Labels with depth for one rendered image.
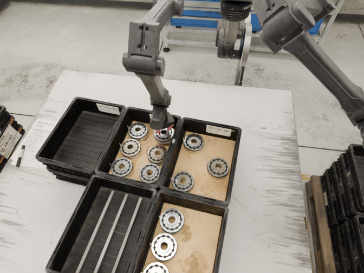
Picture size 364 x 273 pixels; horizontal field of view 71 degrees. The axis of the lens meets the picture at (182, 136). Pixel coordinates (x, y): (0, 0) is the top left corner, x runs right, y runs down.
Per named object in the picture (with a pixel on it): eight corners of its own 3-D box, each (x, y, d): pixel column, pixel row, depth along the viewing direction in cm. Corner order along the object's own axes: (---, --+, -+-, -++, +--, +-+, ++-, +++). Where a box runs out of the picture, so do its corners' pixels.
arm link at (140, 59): (161, 26, 61) (120, 20, 62) (159, 78, 70) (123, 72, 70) (184, -9, 96) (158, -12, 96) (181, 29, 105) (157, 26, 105)
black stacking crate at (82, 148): (83, 110, 149) (76, 96, 139) (130, 119, 144) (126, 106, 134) (45, 170, 127) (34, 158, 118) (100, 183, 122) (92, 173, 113)
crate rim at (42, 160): (77, 98, 141) (75, 95, 139) (127, 108, 136) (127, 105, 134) (36, 161, 119) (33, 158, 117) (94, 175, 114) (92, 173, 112)
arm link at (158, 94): (163, 51, 69) (124, 45, 69) (160, 71, 68) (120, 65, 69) (174, 95, 111) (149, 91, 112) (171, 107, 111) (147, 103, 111)
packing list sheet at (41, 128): (35, 117, 161) (34, 117, 160) (70, 122, 158) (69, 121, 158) (7, 163, 143) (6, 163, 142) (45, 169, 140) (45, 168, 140)
